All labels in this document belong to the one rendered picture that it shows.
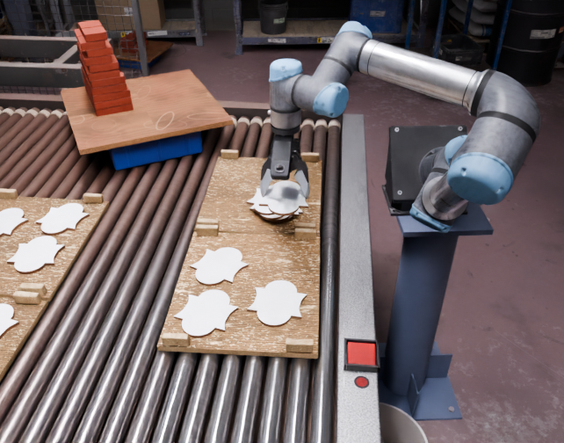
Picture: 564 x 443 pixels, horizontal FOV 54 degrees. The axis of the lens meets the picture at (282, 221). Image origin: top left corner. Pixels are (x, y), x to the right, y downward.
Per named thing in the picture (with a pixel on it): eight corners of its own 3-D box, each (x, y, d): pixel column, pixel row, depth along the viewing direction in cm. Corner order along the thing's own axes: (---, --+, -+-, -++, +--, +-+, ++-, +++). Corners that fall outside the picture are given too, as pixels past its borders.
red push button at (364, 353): (374, 347, 122) (375, 343, 121) (375, 369, 117) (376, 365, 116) (347, 345, 122) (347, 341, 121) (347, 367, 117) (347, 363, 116)
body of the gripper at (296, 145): (301, 158, 145) (302, 115, 138) (299, 174, 138) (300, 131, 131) (272, 156, 146) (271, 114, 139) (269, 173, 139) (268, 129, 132)
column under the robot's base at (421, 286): (436, 343, 241) (477, 172, 190) (462, 419, 211) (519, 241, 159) (350, 345, 240) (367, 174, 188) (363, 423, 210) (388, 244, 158)
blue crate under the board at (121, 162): (180, 117, 213) (177, 92, 207) (205, 153, 191) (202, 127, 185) (98, 132, 203) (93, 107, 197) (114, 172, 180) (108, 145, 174)
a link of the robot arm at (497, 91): (565, 74, 101) (338, 9, 122) (538, 124, 100) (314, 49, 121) (557, 105, 112) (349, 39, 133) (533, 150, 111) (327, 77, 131)
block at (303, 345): (313, 347, 119) (313, 338, 117) (313, 353, 118) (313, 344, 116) (285, 345, 119) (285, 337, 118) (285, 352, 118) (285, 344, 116)
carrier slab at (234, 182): (321, 163, 185) (321, 159, 184) (319, 239, 152) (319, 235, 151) (219, 160, 187) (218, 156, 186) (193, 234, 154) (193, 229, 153)
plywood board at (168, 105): (190, 73, 223) (190, 68, 221) (233, 124, 186) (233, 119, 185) (61, 94, 206) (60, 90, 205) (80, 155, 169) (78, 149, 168)
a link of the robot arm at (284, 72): (290, 71, 121) (261, 62, 125) (290, 118, 127) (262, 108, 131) (312, 61, 126) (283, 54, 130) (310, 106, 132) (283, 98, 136)
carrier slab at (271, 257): (320, 240, 151) (320, 236, 150) (318, 359, 118) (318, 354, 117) (194, 236, 153) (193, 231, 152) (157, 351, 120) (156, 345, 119)
